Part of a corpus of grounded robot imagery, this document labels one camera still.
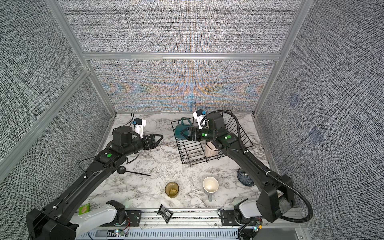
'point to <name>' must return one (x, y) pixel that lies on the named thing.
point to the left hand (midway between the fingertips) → (159, 136)
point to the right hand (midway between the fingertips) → (186, 130)
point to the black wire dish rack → (193, 152)
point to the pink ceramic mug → (210, 150)
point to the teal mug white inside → (179, 127)
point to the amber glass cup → (171, 189)
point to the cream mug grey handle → (210, 184)
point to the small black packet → (166, 213)
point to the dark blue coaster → (244, 178)
